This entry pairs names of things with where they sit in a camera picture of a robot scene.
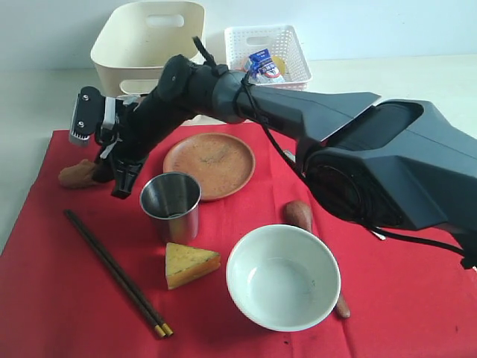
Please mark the white blue milk carton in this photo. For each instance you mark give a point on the white blue milk carton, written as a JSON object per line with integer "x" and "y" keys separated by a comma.
{"x": 262, "y": 69}

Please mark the dark brown chopstick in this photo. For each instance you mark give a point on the dark brown chopstick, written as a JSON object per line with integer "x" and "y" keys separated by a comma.
{"x": 119, "y": 274}
{"x": 113, "y": 276}

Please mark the brown wooden spoon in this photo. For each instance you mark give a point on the brown wooden spoon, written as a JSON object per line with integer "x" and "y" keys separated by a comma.
{"x": 299, "y": 214}

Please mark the red table cloth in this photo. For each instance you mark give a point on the red table cloth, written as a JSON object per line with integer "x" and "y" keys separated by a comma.
{"x": 83, "y": 275}

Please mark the yellow lemon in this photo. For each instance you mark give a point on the yellow lemon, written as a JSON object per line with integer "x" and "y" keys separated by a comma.
{"x": 280, "y": 64}

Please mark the stainless steel cup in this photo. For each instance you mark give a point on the stainless steel cup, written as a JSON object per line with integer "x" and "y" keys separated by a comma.
{"x": 171, "y": 200}

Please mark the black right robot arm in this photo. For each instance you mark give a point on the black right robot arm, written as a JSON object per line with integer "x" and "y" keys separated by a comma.
{"x": 389, "y": 166}

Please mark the cream plastic tub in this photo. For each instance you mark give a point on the cream plastic tub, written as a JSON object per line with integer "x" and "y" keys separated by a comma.
{"x": 136, "y": 41}

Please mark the yellow cheese wedge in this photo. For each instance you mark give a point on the yellow cheese wedge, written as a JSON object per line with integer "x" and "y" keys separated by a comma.
{"x": 184, "y": 263}

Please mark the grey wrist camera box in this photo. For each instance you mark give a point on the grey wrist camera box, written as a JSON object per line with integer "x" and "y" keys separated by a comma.
{"x": 94, "y": 117}

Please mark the white ceramic bowl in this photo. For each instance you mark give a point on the white ceramic bowl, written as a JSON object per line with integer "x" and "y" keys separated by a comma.
{"x": 283, "y": 278}

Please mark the white perforated plastic basket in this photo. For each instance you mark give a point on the white perforated plastic basket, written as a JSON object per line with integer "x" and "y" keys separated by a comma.
{"x": 280, "y": 40}

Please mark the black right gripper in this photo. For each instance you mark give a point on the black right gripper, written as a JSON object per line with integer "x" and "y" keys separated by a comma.
{"x": 140, "y": 130}

